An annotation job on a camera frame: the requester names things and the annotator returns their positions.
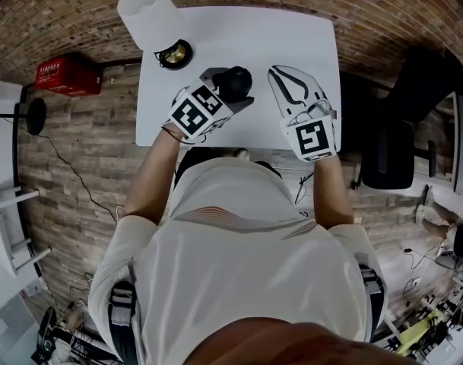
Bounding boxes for black metal rack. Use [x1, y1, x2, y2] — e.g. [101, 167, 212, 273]
[36, 306, 118, 365]

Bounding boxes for black zippered case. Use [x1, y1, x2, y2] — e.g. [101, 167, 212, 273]
[211, 65, 255, 104]

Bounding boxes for grey backpack strap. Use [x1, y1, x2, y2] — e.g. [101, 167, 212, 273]
[358, 263, 385, 338]
[108, 279, 138, 365]

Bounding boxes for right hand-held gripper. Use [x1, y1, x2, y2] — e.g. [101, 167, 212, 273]
[268, 65, 338, 163]

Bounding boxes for thin black dangling cable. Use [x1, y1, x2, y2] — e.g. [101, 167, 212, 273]
[294, 172, 315, 205]

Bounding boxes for black fan power cable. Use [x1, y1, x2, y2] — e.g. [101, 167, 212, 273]
[39, 134, 120, 220]

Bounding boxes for grey left backpack strap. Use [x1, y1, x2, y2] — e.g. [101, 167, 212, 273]
[108, 279, 138, 365]

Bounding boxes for white shade table lamp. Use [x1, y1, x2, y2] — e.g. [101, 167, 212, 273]
[116, 0, 194, 68]

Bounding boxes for black office chair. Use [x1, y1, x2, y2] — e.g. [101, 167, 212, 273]
[339, 47, 463, 190]

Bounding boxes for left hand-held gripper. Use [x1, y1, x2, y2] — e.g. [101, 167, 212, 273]
[169, 68, 255, 141]

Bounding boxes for yellow-green board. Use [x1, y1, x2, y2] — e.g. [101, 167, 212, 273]
[400, 316, 449, 357]

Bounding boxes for white table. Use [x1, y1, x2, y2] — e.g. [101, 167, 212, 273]
[135, 5, 342, 154]

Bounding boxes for person's left forearm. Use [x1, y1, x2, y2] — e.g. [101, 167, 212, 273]
[123, 127, 186, 226]

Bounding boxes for red box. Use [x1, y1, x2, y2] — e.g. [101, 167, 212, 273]
[33, 53, 103, 97]

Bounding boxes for person's right forearm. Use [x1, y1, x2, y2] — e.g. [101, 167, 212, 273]
[312, 157, 356, 230]

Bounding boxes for person's face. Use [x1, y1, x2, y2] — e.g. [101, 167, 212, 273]
[185, 316, 463, 365]

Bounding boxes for person's white shirt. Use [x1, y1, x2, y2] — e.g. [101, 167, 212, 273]
[88, 157, 388, 365]

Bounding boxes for grey right backpack strap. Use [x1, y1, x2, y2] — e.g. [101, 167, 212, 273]
[358, 263, 385, 338]

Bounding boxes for black standing fan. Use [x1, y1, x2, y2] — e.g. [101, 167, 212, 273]
[0, 80, 48, 146]

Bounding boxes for person's black shorts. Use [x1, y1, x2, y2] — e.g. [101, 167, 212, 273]
[173, 146, 284, 189]

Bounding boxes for black wrist cord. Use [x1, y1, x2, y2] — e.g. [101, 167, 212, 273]
[160, 125, 208, 144]

